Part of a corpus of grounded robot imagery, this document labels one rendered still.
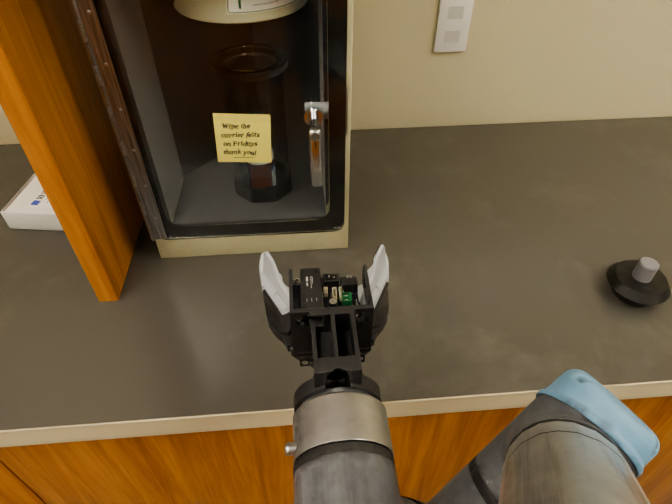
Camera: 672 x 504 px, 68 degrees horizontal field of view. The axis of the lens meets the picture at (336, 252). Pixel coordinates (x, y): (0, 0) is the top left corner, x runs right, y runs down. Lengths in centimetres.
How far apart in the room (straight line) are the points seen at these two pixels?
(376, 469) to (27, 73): 55
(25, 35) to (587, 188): 96
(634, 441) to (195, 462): 67
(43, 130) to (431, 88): 82
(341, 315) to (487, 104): 94
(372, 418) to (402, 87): 92
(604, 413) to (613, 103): 112
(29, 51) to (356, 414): 54
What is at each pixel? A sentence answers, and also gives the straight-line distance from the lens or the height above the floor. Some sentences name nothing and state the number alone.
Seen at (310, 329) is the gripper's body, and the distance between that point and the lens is 43.
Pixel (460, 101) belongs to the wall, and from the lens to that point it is 125.
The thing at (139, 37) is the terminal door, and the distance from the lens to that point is 68.
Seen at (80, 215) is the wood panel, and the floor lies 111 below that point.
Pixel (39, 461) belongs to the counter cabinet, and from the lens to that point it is 92.
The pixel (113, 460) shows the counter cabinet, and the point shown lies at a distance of 90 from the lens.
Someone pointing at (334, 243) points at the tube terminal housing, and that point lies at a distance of 86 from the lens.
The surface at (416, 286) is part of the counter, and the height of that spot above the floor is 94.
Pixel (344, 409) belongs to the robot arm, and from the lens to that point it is 38.
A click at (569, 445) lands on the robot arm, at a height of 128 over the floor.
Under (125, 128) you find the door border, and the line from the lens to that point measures 74.
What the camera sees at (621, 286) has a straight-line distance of 88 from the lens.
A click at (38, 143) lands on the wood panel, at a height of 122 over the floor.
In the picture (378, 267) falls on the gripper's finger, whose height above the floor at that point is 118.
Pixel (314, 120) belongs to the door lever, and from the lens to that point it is 68.
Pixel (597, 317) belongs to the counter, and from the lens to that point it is 86.
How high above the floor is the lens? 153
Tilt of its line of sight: 44 degrees down
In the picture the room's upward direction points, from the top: straight up
